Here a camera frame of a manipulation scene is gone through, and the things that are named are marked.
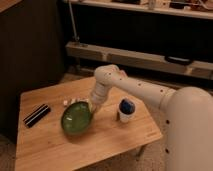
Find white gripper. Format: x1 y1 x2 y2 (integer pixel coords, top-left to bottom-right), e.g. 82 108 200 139
89 90 108 113

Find green ceramic bowl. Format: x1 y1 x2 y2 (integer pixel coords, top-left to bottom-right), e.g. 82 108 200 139
61 101 93 135

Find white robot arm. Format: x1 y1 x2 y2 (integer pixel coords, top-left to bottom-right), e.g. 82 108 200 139
90 65 213 171

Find white toy piece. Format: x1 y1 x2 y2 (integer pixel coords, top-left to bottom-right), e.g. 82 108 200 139
69 98 89 104

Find white cup with blue object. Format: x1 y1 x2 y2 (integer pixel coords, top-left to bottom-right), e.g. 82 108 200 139
118 98 135 123

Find long grey case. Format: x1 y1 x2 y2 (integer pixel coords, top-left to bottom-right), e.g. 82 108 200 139
66 42 213 80

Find wooden table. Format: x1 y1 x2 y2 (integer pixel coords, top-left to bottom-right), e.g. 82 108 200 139
15 77 162 171

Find metal stand pole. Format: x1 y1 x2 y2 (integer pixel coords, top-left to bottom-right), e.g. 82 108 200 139
68 0 83 46

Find black rectangular box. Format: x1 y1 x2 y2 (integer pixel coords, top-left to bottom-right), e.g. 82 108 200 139
23 104 51 128

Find wooden shelf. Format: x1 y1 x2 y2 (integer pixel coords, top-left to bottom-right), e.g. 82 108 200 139
63 0 213 20

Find black case handle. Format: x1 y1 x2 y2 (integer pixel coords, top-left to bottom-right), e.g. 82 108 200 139
164 56 194 66

